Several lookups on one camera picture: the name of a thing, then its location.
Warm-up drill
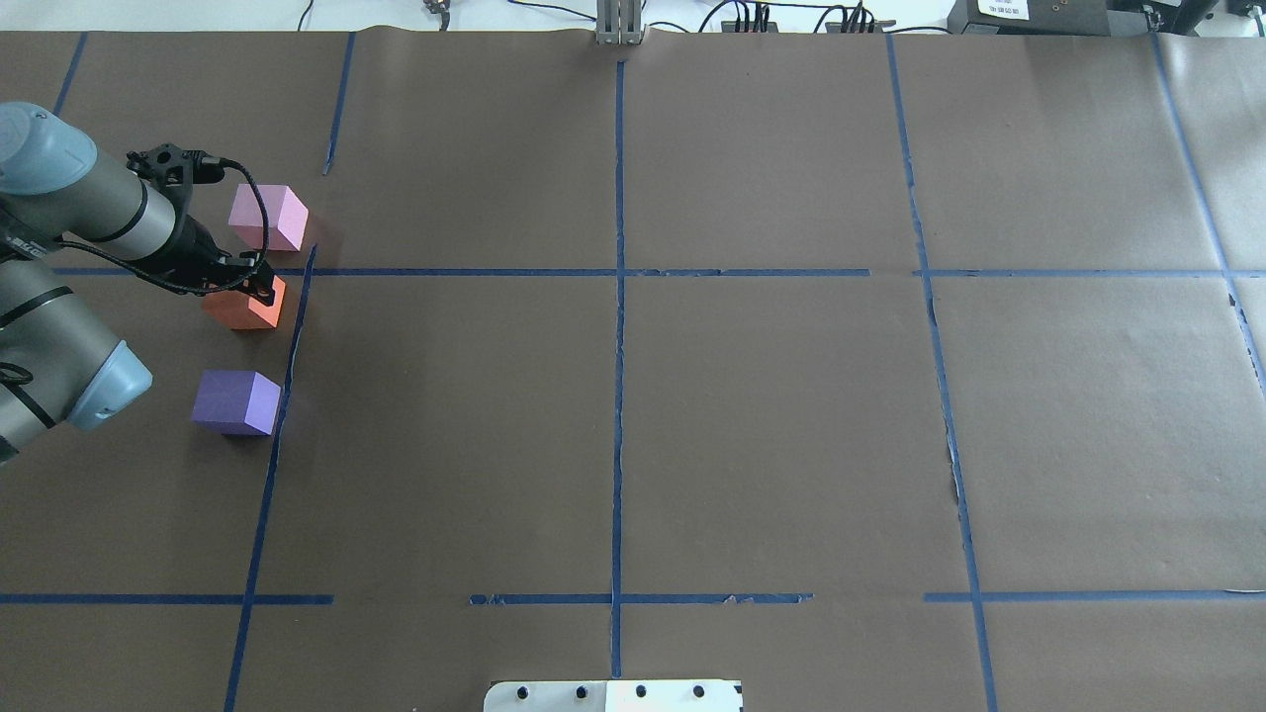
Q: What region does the black power strip left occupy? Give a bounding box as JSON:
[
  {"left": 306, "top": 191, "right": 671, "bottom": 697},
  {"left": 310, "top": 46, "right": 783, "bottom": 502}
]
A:
[{"left": 722, "top": 13, "right": 779, "bottom": 35}]

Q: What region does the black power strip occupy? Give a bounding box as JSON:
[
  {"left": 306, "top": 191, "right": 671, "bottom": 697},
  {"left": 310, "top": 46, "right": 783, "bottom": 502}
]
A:
[
  {"left": 722, "top": 13, "right": 779, "bottom": 35},
  {"left": 820, "top": 20, "right": 895, "bottom": 35}
]

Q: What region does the purple foam cube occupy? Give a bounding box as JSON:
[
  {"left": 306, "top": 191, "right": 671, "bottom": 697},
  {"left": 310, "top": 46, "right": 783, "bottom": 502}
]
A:
[{"left": 190, "top": 370, "right": 282, "bottom": 437}]

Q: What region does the white mounting plate with holes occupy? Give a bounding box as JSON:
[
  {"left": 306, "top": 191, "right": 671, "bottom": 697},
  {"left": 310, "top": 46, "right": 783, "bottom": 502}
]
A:
[{"left": 484, "top": 677, "right": 744, "bottom": 711}]

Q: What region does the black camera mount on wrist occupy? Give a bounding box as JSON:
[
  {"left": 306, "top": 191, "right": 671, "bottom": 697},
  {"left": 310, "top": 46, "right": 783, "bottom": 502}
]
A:
[{"left": 127, "top": 143, "right": 227, "bottom": 213}]

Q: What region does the black box with white label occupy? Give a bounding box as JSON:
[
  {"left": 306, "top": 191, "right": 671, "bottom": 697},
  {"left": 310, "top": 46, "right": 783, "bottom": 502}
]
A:
[{"left": 946, "top": 0, "right": 1112, "bottom": 37}]

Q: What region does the grey aluminium profile post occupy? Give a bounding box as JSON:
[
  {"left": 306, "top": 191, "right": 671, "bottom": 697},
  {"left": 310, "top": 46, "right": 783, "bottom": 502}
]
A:
[{"left": 595, "top": 0, "right": 646, "bottom": 46}]

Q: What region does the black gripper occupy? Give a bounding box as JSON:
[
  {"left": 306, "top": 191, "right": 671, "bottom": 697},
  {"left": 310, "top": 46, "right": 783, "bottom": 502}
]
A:
[{"left": 158, "top": 220, "right": 277, "bottom": 304}]

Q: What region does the black power strip right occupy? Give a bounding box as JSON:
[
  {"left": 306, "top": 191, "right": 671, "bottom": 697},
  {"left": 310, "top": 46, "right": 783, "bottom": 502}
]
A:
[{"left": 820, "top": 20, "right": 895, "bottom": 35}]

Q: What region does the pink foam cube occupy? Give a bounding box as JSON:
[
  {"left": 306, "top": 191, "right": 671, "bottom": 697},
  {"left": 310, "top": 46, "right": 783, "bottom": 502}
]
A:
[{"left": 227, "top": 182, "right": 311, "bottom": 252}]

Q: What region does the orange foam cube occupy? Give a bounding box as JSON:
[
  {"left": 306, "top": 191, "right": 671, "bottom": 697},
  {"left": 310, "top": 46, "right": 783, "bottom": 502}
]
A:
[{"left": 203, "top": 276, "right": 287, "bottom": 329}]

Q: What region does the brown paper table cover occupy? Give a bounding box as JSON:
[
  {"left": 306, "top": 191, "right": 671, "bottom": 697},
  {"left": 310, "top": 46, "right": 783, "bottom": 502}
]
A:
[{"left": 3, "top": 29, "right": 1263, "bottom": 711}]

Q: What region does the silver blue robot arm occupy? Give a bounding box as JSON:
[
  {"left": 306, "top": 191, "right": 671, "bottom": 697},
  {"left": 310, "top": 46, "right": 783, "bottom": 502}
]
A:
[{"left": 1, "top": 101, "right": 276, "bottom": 462}]

